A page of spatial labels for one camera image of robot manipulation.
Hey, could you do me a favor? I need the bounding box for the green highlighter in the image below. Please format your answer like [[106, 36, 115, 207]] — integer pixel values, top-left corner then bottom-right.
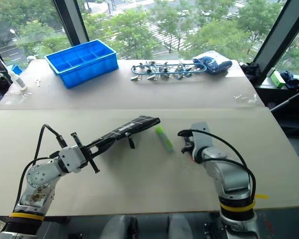
[[154, 125, 175, 153]]

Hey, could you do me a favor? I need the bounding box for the dark window frame post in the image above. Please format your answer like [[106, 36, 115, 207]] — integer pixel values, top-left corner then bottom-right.
[[252, 0, 299, 73], [51, 0, 91, 47]]

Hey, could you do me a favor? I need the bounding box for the blue cloth bag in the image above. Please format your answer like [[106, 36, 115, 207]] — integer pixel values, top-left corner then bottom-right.
[[192, 50, 233, 75]]

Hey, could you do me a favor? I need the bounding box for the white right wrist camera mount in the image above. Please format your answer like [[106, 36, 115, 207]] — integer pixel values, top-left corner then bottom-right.
[[190, 121, 214, 160]]

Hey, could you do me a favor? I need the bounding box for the grey metal rod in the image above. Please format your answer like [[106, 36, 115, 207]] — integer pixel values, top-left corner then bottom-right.
[[270, 88, 299, 112]]

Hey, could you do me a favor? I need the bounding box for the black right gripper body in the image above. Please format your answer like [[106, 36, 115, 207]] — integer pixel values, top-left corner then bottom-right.
[[182, 135, 196, 154]]

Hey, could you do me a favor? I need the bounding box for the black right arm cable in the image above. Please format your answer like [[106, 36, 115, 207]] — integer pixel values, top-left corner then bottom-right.
[[192, 129, 257, 203]]

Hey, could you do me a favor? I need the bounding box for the blue clip drying hanger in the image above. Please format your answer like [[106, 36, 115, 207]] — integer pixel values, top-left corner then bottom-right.
[[130, 60, 208, 82]]

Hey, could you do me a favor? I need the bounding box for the grey rounded robot leg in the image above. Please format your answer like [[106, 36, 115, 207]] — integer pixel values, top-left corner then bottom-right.
[[167, 214, 198, 239], [101, 215, 138, 239]]

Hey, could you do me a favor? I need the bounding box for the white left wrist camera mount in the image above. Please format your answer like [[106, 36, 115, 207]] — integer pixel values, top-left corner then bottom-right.
[[58, 145, 88, 174]]

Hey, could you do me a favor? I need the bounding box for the black grid pencil pouch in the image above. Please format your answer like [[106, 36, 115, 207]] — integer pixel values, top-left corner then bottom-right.
[[86, 115, 161, 153]]

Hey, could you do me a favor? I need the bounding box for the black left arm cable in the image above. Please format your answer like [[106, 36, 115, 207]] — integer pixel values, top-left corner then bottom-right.
[[15, 124, 68, 207]]

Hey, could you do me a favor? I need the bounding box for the small blue plastic container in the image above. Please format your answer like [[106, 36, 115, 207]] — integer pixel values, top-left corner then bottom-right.
[[8, 64, 23, 76]]

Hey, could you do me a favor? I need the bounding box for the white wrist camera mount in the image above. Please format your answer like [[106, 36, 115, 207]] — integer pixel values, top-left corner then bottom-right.
[[58, 145, 88, 174], [190, 121, 214, 160]]

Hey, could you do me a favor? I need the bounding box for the dark blue crumpled cloth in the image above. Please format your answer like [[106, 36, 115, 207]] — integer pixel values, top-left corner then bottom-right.
[[280, 70, 299, 91]]

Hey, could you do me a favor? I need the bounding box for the white plastic squeeze bottle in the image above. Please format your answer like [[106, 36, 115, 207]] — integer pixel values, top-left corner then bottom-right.
[[6, 65, 28, 91]]

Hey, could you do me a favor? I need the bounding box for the black crumpled cloth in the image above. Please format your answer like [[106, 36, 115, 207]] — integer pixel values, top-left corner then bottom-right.
[[240, 62, 262, 81]]

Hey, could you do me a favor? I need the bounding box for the green box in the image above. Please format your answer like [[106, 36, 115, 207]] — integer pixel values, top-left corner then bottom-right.
[[269, 70, 288, 89]]

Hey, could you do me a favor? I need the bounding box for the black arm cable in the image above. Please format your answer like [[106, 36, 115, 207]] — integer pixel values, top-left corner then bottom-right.
[[15, 124, 68, 207], [192, 129, 257, 203]]

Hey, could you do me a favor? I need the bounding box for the blue divided plastic bin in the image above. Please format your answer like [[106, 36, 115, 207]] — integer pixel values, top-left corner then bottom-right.
[[44, 39, 120, 89]]

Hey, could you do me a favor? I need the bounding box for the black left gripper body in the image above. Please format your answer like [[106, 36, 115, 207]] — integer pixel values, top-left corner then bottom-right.
[[70, 132, 101, 174]]

